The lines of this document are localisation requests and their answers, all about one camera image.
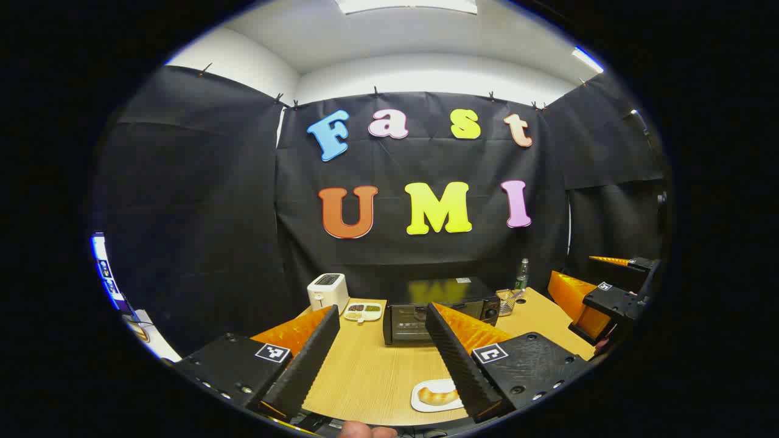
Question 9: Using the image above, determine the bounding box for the computer monitor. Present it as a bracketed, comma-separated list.
[91, 233, 131, 314]

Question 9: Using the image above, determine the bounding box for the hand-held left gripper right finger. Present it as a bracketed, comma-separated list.
[424, 302, 594, 423]

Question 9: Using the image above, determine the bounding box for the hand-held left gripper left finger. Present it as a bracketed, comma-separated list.
[173, 304, 341, 423]

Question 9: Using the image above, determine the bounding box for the golden croissant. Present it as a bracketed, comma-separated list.
[417, 386, 461, 406]

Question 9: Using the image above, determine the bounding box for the white side desk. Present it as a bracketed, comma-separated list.
[125, 310, 181, 364]

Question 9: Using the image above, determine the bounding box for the white toaster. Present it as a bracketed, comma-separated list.
[306, 273, 349, 312]

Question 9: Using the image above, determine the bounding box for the large ceiling light panel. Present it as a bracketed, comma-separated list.
[335, 0, 478, 16]

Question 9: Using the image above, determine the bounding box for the white divided snack plate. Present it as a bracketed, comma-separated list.
[343, 302, 383, 323]

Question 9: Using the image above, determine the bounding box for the metal mesh holder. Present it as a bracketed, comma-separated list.
[496, 288, 525, 317]

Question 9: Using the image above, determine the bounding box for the white rounded plate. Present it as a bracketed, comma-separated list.
[411, 378, 466, 413]

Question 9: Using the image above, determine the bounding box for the black electric oven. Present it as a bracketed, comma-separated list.
[382, 277, 501, 347]

